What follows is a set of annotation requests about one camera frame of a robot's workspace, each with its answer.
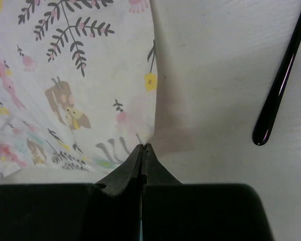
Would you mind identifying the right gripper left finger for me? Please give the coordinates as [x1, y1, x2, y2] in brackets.
[0, 145, 143, 240]

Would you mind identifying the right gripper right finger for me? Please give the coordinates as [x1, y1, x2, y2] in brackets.
[141, 144, 274, 240]

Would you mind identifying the black spoon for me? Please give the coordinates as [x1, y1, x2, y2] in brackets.
[252, 12, 301, 146]

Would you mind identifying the patterned white cloth napkin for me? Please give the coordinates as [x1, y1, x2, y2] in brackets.
[0, 1, 158, 183]

